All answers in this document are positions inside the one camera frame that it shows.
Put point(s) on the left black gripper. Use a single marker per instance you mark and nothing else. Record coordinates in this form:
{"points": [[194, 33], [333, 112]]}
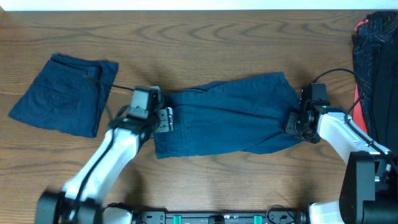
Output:
{"points": [[167, 116]]}

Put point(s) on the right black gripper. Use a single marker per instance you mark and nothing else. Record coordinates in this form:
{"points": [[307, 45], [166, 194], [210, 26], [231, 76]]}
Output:
{"points": [[293, 117]]}

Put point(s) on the dark blue shorts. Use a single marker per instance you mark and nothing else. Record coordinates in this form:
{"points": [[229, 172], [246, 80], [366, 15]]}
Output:
{"points": [[68, 95], [222, 117]]}

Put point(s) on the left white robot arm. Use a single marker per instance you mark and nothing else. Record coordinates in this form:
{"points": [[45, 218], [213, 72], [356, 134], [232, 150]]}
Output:
{"points": [[82, 197]]}

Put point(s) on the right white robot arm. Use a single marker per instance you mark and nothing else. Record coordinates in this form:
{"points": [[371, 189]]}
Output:
{"points": [[369, 190]]}

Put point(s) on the red garment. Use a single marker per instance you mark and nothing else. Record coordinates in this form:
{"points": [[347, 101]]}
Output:
{"points": [[358, 112]]}

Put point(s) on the folded dark blue shorts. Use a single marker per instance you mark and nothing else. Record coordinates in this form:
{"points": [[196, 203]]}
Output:
{"points": [[68, 95]]}

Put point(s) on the black patterned garment pile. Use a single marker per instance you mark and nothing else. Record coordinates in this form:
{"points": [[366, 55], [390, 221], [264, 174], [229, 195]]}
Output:
{"points": [[375, 63]]}

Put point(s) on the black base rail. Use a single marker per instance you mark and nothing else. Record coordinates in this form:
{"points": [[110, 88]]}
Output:
{"points": [[276, 214]]}

